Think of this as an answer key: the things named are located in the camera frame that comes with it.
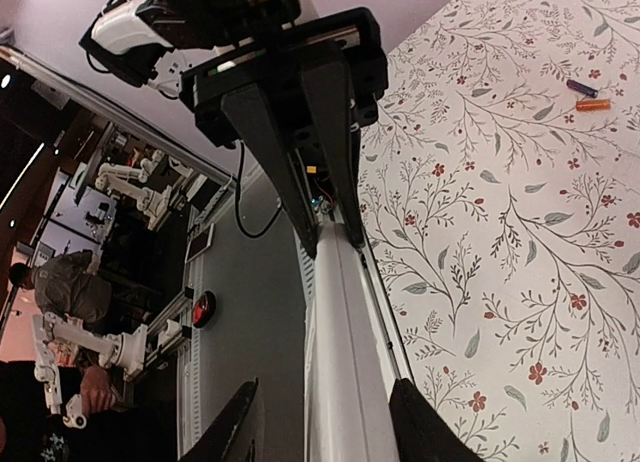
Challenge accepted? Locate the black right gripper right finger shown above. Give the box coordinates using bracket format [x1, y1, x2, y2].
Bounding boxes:
[389, 378, 480, 462]

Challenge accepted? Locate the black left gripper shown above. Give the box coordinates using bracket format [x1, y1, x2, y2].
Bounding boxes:
[179, 8, 389, 259]

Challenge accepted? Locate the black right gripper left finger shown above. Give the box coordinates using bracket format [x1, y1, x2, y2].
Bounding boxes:
[179, 378, 265, 462]

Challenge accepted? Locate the white remote control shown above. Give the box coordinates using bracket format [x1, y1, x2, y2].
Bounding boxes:
[304, 222, 399, 461]

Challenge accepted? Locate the dark purple battery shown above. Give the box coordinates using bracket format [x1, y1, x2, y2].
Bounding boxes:
[566, 79, 598, 99]

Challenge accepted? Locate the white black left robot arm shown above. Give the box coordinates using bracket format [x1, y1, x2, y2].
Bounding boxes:
[80, 0, 389, 255]

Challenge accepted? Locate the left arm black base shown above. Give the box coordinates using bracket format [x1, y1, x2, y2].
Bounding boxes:
[296, 145, 337, 215]

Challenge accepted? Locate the operator hand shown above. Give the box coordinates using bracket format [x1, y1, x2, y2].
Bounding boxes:
[80, 366, 116, 416]

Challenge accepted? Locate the red emergency stop button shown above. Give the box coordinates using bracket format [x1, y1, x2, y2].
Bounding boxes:
[192, 291, 217, 329]

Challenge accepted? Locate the person in grey shirt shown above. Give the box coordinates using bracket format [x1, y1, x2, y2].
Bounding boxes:
[8, 250, 112, 335]

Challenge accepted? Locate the floral patterned table mat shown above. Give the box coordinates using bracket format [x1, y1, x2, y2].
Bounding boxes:
[359, 0, 639, 461]

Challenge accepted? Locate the orange battery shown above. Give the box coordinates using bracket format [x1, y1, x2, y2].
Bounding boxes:
[575, 99, 611, 112]

